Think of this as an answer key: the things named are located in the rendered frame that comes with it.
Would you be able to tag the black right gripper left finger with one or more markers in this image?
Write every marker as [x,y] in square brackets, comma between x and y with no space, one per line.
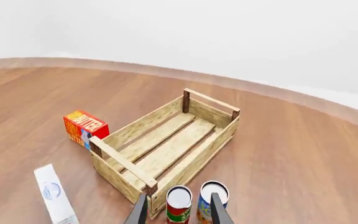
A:
[139,213]

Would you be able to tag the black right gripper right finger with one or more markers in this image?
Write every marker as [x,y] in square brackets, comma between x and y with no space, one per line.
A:
[219,212]

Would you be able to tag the wooden slat tray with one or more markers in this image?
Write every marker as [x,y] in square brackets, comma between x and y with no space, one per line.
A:
[166,149]

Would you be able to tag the blue soup tin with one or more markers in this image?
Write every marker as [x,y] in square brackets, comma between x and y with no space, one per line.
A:
[206,200]

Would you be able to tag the red soup tin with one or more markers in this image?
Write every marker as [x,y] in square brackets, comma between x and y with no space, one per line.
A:
[179,205]

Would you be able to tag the white cream cheese box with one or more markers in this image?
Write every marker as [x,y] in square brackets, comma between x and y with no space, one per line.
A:
[56,196]

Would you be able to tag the red butter box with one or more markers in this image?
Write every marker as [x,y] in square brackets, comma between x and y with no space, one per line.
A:
[85,127]

